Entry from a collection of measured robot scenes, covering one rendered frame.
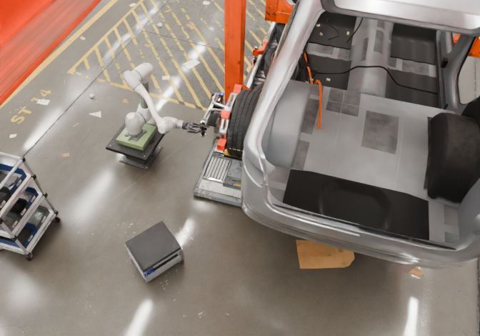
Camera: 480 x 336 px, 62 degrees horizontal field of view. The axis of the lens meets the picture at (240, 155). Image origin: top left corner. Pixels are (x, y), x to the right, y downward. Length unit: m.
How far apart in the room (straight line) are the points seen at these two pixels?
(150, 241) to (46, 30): 2.75
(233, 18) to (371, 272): 2.71
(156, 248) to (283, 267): 1.23
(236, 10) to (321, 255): 2.44
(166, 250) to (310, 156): 1.54
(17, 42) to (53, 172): 3.76
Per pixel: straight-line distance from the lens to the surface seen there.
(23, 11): 1.38
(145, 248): 3.81
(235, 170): 4.35
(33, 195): 4.21
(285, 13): 5.90
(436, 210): 3.68
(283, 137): 3.42
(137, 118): 4.43
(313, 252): 4.17
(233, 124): 3.62
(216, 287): 3.96
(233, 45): 3.93
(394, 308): 4.17
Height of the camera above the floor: 3.68
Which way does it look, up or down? 50 degrees down
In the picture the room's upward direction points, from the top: 2 degrees clockwise
